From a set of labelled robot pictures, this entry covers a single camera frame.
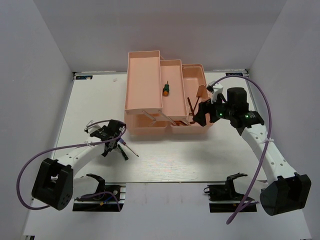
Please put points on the green orange screwdriver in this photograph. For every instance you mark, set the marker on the green orange screwdriver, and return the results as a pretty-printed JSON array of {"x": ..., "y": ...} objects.
[{"x": 166, "y": 89}]

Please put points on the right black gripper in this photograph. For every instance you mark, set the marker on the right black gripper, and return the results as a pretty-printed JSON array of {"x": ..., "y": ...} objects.
[{"x": 204, "y": 108}]

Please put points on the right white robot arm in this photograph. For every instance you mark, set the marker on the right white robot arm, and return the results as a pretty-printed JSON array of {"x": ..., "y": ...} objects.
[{"x": 287, "y": 190}]

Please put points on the medium brown hex key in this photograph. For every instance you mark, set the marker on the medium brown hex key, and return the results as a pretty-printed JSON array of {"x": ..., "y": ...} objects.
[{"x": 180, "y": 123}]

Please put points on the small brown hex key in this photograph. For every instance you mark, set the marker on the small brown hex key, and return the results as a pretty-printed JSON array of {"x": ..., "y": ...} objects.
[{"x": 194, "y": 101}]

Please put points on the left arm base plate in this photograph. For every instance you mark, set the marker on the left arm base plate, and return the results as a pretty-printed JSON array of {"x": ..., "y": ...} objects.
[{"x": 105, "y": 202}]

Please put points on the pink plastic toolbox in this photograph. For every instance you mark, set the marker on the pink plastic toolbox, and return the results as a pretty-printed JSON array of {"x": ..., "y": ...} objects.
[{"x": 162, "y": 95}]

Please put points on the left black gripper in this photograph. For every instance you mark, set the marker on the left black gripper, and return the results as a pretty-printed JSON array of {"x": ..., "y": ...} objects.
[{"x": 105, "y": 153}]

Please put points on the large brown hex key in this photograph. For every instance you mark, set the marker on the large brown hex key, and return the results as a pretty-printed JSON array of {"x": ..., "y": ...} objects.
[{"x": 192, "y": 110}]

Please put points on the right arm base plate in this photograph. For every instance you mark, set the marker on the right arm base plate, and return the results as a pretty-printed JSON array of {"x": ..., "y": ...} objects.
[{"x": 222, "y": 198}]

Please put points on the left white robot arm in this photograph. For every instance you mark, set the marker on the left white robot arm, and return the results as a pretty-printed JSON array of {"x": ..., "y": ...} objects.
[{"x": 56, "y": 183}]

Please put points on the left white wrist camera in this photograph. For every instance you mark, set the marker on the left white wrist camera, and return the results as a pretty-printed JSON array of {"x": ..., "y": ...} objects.
[{"x": 93, "y": 129}]

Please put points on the blue handled screwdriver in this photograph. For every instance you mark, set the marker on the blue handled screwdriver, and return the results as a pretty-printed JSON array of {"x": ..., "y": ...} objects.
[{"x": 126, "y": 145}]

